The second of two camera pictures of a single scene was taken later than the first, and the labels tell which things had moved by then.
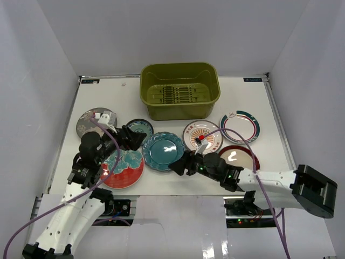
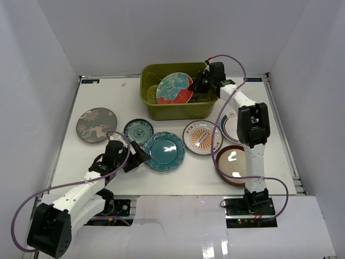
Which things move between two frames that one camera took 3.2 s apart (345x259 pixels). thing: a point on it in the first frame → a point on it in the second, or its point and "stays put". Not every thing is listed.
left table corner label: [90, 81] stays put
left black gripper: [124, 137] → [133, 155]
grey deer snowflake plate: [84, 124] stays put
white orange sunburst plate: [195, 128] stays put
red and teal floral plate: [128, 171] → [173, 88]
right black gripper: [188, 158] → [195, 86]
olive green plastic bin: [179, 91] stays put
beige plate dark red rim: [240, 156] stays put
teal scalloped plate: [159, 150] stays put
